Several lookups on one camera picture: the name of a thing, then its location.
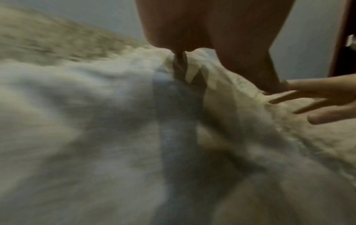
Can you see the person's left hand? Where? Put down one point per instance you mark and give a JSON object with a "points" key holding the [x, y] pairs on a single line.
{"points": [[211, 24]]}

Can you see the person's right hand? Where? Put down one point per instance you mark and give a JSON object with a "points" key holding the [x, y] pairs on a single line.
{"points": [[331, 98]]}

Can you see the white cloth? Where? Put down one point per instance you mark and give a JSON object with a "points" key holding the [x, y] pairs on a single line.
{"points": [[111, 131]]}

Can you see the dark wooden furniture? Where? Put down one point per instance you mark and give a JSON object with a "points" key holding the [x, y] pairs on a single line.
{"points": [[343, 33]]}

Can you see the beige patterned bed sheet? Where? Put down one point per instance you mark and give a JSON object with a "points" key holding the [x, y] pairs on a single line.
{"points": [[55, 41]]}

